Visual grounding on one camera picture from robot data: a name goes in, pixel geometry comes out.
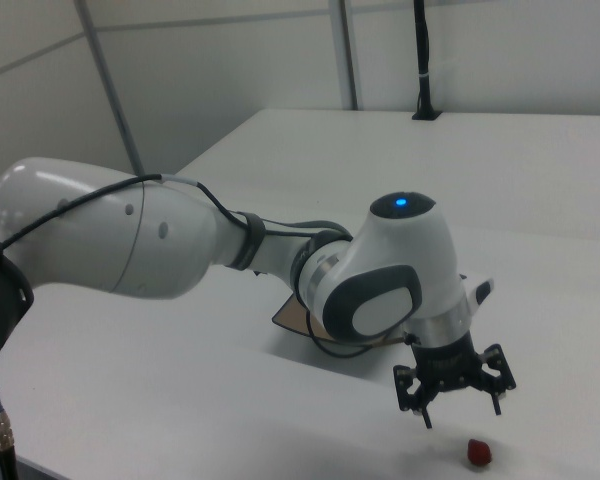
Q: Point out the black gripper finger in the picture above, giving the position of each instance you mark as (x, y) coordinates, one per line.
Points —
(411, 390)
(500, 372)

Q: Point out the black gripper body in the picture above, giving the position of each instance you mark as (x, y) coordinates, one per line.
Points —
(445, 367)

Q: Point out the red strawberry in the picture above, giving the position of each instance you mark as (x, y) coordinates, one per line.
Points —
(479, 451)

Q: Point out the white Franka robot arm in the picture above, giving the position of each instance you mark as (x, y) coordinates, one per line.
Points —
(145, 235)

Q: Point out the square brown ceramic plate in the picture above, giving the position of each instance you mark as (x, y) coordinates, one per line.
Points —
(294, 316)

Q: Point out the black camera pole with clamp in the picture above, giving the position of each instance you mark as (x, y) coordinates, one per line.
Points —
(423, 60)

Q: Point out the grey partition frame post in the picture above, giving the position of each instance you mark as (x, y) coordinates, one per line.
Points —
(111, 85)
(347, 55)

